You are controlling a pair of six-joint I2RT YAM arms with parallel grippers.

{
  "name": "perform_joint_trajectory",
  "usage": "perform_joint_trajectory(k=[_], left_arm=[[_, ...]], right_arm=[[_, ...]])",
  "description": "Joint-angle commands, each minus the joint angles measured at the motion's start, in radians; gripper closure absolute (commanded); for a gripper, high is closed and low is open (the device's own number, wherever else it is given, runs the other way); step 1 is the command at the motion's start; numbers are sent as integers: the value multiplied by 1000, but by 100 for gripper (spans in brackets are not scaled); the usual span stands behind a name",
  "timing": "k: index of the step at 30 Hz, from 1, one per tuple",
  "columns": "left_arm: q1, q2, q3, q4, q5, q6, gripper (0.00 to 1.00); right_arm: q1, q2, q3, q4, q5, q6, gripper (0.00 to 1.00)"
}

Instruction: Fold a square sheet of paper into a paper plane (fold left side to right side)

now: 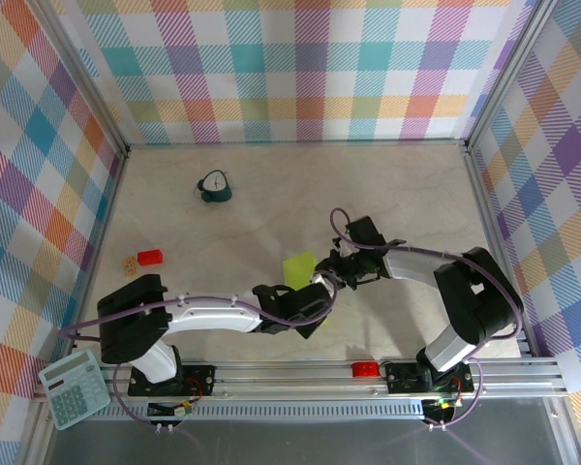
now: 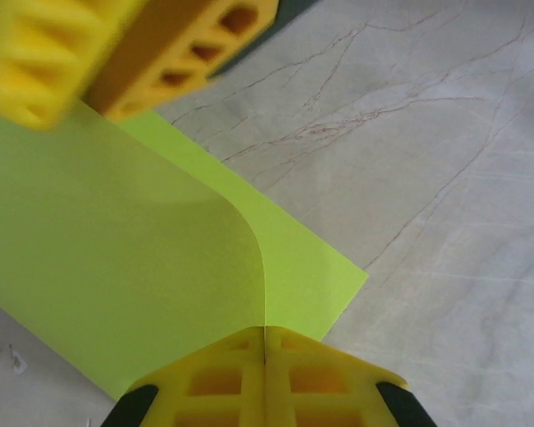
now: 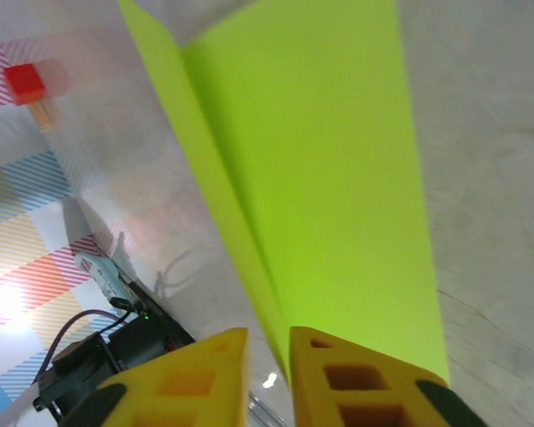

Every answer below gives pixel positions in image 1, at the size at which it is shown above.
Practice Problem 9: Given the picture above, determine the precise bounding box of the lime green paper sheet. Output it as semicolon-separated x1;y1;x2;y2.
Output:
282;250;331;326

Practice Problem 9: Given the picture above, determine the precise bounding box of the grey metal base sheet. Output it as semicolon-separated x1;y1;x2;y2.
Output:
26;401;581;465

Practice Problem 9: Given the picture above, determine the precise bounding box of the teal alarm clock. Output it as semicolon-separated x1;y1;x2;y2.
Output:
193;169;233;204

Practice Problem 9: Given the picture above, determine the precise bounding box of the small controller board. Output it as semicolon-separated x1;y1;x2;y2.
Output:
423;395;462;420
146;399;196;419

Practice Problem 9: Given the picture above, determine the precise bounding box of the light teal calculator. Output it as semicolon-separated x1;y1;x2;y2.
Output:
38;349;112;431

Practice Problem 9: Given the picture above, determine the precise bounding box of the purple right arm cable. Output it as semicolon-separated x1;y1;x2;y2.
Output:
329;207;524;432

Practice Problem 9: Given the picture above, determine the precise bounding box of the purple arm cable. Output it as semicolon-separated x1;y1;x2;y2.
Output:
57;275;343;432
329;207;524;432

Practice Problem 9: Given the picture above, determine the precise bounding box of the long aluminium frame rail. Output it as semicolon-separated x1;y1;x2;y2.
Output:
31;356;571;404

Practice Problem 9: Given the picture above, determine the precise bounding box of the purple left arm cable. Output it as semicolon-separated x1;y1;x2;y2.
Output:
57;275;343;432

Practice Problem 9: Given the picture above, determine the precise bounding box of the red block on rail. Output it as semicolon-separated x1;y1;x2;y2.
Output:
351;360;382;379

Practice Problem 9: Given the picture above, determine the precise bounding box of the slotted metal cable duct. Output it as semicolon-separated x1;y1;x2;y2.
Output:
94;402;426;423

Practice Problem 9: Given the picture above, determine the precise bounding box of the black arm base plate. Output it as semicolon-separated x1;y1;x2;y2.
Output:
128;363;218;397
384;362;476;394

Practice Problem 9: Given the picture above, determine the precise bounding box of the thin aluminium rail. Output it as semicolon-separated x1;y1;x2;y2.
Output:
125;139;471;150

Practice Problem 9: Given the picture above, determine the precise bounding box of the aluminium side rail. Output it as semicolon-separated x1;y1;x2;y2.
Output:
67;147;131;357
462;144;536;359

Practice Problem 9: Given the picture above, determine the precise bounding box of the aluminium frame post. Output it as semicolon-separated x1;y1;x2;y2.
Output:
464;0;556;151
36;0;130;159

